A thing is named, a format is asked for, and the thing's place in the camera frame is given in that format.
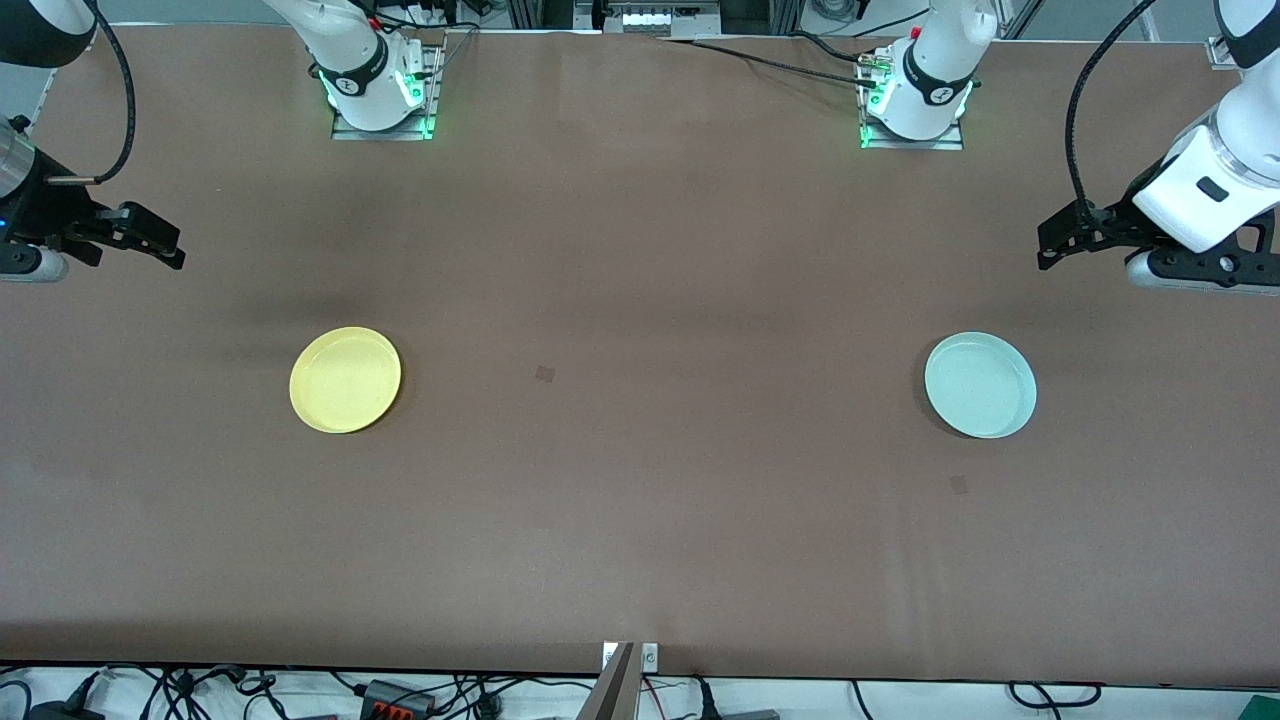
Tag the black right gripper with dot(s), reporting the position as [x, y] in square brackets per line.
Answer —
[48, 208]

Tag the white socket strip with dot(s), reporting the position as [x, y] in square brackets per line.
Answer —
[665, 20]

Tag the grey camera mount pole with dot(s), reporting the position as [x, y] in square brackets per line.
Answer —
[612, 690]

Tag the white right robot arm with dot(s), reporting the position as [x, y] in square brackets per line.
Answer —
[350, 50]

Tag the small white bracket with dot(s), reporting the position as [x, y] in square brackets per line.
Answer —
[650, 657]

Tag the yellow round plate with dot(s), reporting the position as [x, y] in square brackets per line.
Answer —
[345, 380]

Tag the aluminium arm base plate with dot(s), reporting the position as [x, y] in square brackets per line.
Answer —
[385, 133]
[915, 144]

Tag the aluminium corner bracket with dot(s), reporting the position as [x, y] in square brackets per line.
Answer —
[1222, 53]

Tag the pale green round plate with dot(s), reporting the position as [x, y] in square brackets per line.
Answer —
[980, 385]

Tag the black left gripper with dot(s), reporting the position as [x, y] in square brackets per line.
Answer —
[1117, 218]

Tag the black orange connector box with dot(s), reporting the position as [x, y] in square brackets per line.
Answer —
[395, 697]

